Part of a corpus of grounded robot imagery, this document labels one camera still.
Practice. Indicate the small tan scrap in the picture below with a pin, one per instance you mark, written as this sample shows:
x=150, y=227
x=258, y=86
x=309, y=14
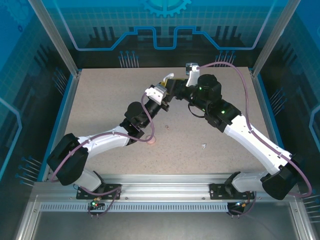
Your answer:
x=168, y=127

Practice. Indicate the pink earbud charging case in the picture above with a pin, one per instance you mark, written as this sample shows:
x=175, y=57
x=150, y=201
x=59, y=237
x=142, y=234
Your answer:
x=152, y=142

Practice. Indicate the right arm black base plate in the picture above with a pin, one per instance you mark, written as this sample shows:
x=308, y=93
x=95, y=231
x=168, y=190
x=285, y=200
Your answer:
x=216, y=191

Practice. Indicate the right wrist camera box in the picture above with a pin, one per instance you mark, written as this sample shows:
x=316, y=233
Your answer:
x=193, y=77

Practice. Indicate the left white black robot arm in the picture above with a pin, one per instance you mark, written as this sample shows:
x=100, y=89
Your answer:
x=105, y=140

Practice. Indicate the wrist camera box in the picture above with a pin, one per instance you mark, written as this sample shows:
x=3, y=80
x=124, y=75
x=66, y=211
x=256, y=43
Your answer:
x=193, y=77
x=156, y=93

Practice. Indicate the aluminium table side rail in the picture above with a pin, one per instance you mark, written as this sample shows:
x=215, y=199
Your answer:
x=62, y=120
x=271, y=112

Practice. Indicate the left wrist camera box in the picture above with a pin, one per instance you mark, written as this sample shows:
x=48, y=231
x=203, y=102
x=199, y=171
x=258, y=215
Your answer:
x=156, y=93

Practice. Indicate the aluminium extrusion mounting rail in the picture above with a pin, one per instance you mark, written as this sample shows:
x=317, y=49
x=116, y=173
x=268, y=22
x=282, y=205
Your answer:
x=165, y=185

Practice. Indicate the small LED connector board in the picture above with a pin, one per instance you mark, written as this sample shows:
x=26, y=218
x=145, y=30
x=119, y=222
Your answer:
x=95, y=204
x=240, y=205

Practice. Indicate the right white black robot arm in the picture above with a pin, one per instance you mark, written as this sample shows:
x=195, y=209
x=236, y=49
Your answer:
x=255, y=142

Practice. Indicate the aluminium frame post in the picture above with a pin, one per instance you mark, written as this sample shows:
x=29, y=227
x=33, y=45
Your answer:
x=275, y=37
x=55, y=40

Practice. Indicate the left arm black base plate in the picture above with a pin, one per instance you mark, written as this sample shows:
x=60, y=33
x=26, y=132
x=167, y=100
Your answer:
x=116, y=186

